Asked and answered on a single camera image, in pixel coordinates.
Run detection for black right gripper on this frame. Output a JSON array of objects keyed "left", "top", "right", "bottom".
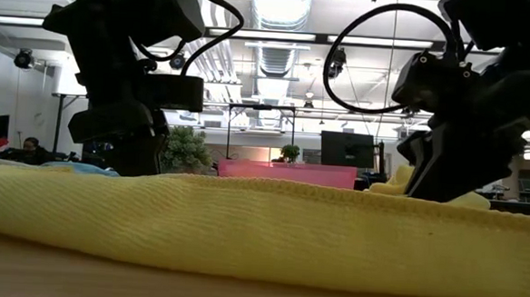
[{"left": 393, "top": 59, "right": 530, "bottom": 209}]

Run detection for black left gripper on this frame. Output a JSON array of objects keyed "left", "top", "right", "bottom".
[{"left": 65, "top": 42, "right": 176, "bottom": 180}]

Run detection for black station frame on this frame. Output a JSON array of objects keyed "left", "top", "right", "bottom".
[
  {"left": 48, "top": 90, "right": 92, "bottom": 158},
  {"left": 224, "top": 101, "right": 298, "bottom": 164}
]

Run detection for black ceiling spotlight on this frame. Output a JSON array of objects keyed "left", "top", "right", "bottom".
[{"left": 13, "top": 47, "right": 35, "bottom": 71}]

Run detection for green artificial potted plant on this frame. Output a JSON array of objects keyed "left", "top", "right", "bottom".
[{"left": 159, "top": 124, "right": 216, "bottom": 178}]

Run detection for blue microfiber towel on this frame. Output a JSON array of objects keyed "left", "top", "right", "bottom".
[{"left": 39, "top": 160, "right": 121, "bottom": 178}]

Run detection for silver ventilation duct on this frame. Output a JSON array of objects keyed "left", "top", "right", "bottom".
[{"left": 241, "top": 0, "right": 316, "bottom": 134}]

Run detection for yellow microfiber towel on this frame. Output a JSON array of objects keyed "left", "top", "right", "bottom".
[
  {"left": 367, "top": 162, "right": 494, "bottom": 212},
  {"left": 0, "top": 163, "right": 530, "bottom": 297}
]

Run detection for small leafy potted plant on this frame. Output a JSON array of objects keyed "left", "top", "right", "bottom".
[{"left": 279, "top": 143, "right": 302, "bottom": 165}]

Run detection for pink plastic bin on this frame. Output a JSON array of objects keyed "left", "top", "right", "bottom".
[{"left": 216, "top": 158, "right": 359, "bottom": 192}]

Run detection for person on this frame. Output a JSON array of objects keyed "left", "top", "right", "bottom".
[{"left": 21, "top": 136, "right": 54, "bottom": 166}]

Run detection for black hanging camera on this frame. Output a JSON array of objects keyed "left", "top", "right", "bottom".
[{"left": 325, "top": 45, "right": 349, "bottom": 81}]

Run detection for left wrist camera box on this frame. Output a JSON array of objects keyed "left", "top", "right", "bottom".
[{"left": 144, "top": 73, "right": 206, "bottom": 114}]

